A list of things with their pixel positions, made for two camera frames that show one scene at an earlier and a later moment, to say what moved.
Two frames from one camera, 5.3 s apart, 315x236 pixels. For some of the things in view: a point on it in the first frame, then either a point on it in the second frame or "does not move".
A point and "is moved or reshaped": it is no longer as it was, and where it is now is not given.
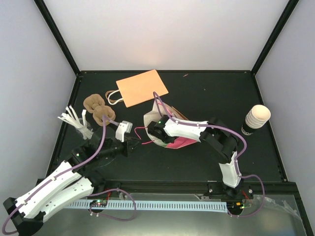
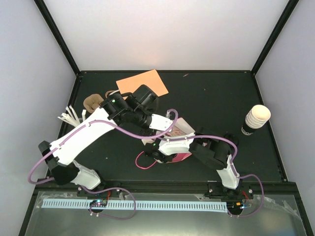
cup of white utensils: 71,118 does not move
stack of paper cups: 256,118 does not move
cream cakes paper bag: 160,109 is moved or reshaped
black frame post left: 46,13 does not move
